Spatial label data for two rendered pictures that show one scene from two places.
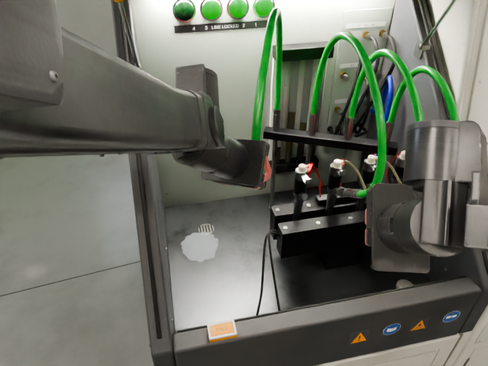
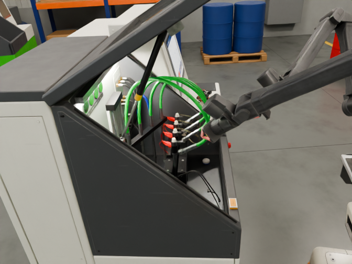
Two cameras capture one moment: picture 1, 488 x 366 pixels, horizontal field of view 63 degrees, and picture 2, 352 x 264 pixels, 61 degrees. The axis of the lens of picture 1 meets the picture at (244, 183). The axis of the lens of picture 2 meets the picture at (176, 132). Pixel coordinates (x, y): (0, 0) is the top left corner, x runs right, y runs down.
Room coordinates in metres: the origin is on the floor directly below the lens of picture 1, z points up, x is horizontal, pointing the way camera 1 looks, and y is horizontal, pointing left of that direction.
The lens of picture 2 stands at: (0.34, 0.94, 1.80)
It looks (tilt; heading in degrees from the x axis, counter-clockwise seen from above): 30 degrees down; 288
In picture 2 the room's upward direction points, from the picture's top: 3 degrees counter-clockwise
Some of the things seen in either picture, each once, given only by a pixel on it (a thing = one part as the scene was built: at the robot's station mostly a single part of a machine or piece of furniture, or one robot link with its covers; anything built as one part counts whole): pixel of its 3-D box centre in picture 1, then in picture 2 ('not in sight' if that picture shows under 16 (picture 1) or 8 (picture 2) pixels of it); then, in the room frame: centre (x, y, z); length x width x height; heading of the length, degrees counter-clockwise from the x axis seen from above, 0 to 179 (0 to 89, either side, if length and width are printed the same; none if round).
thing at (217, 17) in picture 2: not in sight; (232, 31); (1.01, -5.22, 0.51); 1.20 x 0.85 x 1.02; 17
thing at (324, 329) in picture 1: (329, 332); (227, 184); (0.46, -0.17, 0.87); 0.62 x 0.04 x 0.16; 102
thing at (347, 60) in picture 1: (359, 73); (123, 100); (1.00, -0.30, 1.20); 0.13 x 0.03 x 0.31; 102
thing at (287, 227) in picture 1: (340, 231); (177, 163); (0.72, -0.24, 0.91); 0.34 x 0.10 x 0.15; 102
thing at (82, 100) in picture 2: not in sight; (102, 72); (0.95, -0.07, 1.43); 0.54 x 0.03 x 0.02; 102
